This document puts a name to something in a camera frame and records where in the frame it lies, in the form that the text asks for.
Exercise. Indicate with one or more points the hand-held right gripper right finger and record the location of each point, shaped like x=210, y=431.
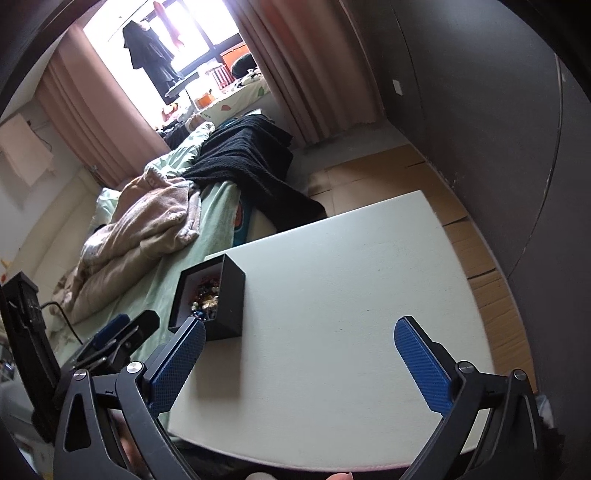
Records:
x=422, y=364

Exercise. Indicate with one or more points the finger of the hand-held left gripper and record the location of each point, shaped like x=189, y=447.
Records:
x=111, y=331
x=144, y=324

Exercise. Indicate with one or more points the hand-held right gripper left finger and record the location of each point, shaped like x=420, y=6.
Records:
x=178, y=364

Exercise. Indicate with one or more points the black jewelry box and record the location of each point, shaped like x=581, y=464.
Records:
x=228, y=300

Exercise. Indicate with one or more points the pink fleece blanket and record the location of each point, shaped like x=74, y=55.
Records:
x=138, y=217

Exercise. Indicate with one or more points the green bedsheet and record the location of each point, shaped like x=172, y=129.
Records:
x=217, y=217

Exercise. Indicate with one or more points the light green quilt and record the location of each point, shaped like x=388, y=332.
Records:
x=184, y=147

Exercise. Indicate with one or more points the black knit blanket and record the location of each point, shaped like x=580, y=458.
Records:
x=240, y=152

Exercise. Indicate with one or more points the beige hanging cloth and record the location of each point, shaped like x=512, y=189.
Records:
x=25, y=147

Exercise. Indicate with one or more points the pink curtain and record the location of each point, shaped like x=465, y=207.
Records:
x=92, y=115
x=314, y=69

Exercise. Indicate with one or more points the floral windowsill cloth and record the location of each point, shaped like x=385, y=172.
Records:
x=235, y=99

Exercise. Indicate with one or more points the dark hanging clothes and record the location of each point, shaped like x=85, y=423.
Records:
x=147, y=50

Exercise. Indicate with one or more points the black bag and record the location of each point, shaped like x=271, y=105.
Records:
x=242, y=67

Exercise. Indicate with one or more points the orange box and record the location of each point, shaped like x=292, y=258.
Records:
x=233, y=55

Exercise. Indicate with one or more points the red hanging garment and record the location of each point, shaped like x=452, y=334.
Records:
x=171, y=25

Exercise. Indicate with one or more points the white wall switch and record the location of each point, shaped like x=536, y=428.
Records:
x=397, y=86

